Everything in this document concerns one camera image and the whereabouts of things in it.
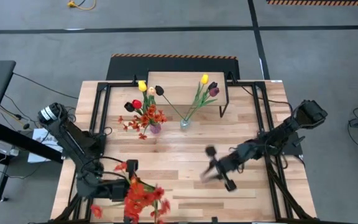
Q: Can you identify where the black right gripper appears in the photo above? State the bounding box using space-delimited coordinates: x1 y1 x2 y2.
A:
200 145 238 192

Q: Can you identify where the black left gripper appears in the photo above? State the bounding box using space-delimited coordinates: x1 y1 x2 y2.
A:
110 159 139 202

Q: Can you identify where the red artificial flower bunch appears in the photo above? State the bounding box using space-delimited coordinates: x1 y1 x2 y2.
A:
90 161 172 224

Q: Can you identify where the orange artificial flower bunch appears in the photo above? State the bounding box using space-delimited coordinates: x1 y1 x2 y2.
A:
118 104 168 141

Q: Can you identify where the red artificial tulip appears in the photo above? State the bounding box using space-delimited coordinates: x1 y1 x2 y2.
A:
131 99 150 122

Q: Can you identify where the cream artificial tulip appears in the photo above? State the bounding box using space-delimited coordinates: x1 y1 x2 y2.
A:
147 86 157 125

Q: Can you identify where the maroon artificial tulip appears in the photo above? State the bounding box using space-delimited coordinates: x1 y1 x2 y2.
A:
187 87 220 121

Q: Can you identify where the yellow artificial tulip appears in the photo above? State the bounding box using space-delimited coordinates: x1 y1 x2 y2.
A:
186 73 210 121
137 80 155 125

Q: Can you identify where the small wooden shelf stand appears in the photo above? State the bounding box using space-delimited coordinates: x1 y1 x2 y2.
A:
146 70 230 119

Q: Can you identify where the white printed paper sheet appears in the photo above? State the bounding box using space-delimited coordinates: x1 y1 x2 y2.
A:
27 127 63 164

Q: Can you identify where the hazard striped floor mat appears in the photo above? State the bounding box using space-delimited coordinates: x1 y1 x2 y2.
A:
265 0 358 6
106 53 241 81

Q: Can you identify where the white power strip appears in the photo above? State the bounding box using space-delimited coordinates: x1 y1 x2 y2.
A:
0 140 21 158

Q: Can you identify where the black floor cable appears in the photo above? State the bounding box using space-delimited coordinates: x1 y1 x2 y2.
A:
12 72 80 100

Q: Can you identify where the yellow floor cable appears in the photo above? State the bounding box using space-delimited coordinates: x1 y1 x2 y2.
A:
67 0 97 11

